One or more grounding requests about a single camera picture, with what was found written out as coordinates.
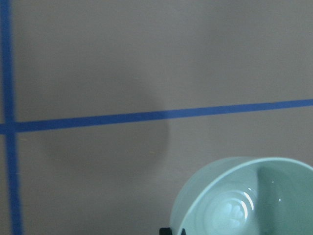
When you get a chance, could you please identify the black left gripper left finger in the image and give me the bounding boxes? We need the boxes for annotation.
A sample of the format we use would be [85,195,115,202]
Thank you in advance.
[159,227,173,235]

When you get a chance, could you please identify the light green ceramic bowl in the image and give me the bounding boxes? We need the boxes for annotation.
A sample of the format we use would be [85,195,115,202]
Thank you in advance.
[170,157,313,235]

